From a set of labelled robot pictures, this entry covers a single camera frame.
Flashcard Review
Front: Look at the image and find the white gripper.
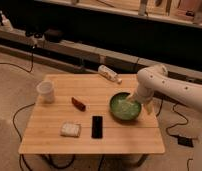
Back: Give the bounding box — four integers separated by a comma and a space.
128, 87, 154, 114

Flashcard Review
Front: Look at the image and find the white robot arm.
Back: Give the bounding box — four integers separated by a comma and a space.
128, 64, 202, 171

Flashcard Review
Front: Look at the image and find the green bowl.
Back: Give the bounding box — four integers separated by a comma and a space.
109, 92, 142, 121

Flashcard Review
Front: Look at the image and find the white plastic bottle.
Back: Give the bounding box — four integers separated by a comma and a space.
98, 65, 122, 84

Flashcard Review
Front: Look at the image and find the wooden table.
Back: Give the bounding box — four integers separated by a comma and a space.
19, 74, 165, 154

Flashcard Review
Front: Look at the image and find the black power adapter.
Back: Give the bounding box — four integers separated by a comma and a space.
178, 137, 193, 147

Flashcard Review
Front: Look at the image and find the dark red sausage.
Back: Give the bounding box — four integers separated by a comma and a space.
71, 97, 86, 111

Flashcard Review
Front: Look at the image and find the white sponge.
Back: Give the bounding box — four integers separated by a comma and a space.
61, 123, 81, 137

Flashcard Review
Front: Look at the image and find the white plastic cup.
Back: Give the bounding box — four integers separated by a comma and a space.
36, 81, 55, 103

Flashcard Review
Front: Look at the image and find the black device on ledge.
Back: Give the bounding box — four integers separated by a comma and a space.
44, 29, 63, 43

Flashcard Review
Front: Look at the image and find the black cable right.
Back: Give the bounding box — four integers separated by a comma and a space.
155, 98, 189, 138

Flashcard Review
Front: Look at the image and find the black floor cable left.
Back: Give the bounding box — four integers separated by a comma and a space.
12, 102, 37, 171

